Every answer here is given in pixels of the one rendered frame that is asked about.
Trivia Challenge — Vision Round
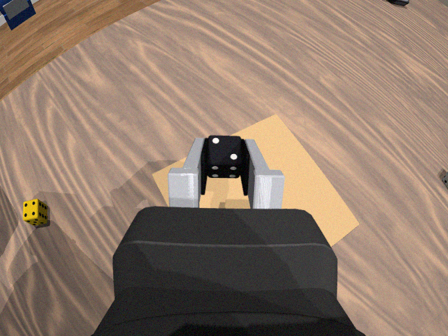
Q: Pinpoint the white die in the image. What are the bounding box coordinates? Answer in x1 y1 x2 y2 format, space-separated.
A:
442 172 448 188

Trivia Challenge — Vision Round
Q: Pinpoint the yellow die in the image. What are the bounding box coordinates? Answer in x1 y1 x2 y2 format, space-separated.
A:
23 199 47 225

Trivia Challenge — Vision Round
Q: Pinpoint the tan flat mat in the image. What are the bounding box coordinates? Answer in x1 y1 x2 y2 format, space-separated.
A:
152 114 359 247

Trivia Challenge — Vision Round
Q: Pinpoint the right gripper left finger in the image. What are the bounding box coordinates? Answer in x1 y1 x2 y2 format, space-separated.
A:
167 138 208 208

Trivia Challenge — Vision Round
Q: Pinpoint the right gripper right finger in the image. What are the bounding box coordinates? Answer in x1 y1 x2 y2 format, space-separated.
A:
240 139 285 209

